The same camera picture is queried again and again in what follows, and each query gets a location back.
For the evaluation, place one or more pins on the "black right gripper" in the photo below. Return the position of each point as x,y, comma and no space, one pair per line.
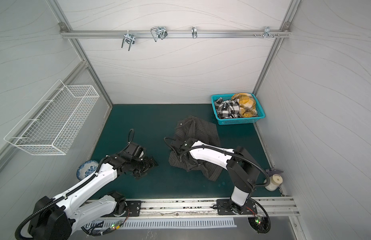
178,148

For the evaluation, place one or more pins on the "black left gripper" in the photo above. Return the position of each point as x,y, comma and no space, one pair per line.
148,166

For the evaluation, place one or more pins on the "dark grey striped shirt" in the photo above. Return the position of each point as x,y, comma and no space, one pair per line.
189,131

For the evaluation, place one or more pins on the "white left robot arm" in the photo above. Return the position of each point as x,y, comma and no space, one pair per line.
58,217

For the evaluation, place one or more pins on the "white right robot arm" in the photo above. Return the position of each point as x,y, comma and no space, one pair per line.
244,171

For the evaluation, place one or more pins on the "blue white ceramic bowl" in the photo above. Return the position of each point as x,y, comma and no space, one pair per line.
86,169

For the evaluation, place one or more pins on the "teal plastic basket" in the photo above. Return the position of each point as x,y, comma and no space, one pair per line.
260,112

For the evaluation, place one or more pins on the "black white plaid shirt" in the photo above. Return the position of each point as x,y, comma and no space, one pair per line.
228,109

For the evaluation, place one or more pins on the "yellow plaid shirt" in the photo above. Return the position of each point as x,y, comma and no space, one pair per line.
247,105

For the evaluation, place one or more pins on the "white tape roll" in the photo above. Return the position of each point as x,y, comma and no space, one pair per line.
275,179

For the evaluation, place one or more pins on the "black round cooling fan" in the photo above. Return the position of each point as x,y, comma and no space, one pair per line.
261,225

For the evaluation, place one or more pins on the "metal u-bolt clamp middle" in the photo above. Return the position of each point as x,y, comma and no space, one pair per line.
158,32

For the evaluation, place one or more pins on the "metal u-bolt clamp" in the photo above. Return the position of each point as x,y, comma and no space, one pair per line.
128,40
158,32

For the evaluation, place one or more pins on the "metal u-bolt clamp left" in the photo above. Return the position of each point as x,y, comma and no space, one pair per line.
128,40

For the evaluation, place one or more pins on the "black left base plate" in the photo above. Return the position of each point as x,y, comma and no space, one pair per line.
131,208

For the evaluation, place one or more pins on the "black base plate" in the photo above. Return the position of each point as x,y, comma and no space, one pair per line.
131,208
228,207

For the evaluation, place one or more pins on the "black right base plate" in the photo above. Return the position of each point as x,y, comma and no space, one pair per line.
228,207

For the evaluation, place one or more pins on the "white slotted cable duct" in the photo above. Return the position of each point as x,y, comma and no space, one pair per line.
190,223

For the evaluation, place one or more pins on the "white wire basket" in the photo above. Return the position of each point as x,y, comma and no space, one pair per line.
51,126

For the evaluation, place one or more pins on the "small metal ring clamp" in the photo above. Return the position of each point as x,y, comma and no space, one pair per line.
194,32

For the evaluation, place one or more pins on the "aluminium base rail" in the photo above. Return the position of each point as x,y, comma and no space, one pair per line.
190,208

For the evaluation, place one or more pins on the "metal bracket clamp right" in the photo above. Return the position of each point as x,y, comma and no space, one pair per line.
266,34

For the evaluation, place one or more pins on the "aluminium top rail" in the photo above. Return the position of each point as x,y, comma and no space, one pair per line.
172,34

